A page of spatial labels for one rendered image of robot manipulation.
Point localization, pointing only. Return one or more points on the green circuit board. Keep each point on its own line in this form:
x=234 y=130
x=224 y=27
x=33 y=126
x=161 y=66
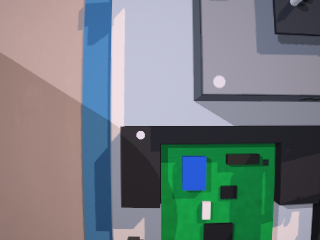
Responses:
x=217 y=191

